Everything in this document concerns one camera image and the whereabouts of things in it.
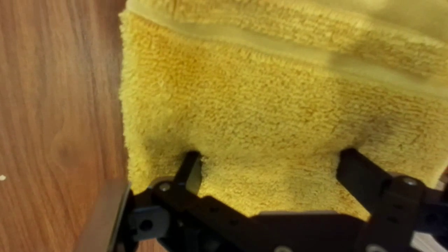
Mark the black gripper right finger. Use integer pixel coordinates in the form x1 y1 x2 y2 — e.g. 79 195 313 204
337 149 428 225

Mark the yellow terry towel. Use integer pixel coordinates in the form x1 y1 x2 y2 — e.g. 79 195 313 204
121 0 448 215

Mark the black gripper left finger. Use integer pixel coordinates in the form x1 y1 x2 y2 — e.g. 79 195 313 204
127 153 204 230

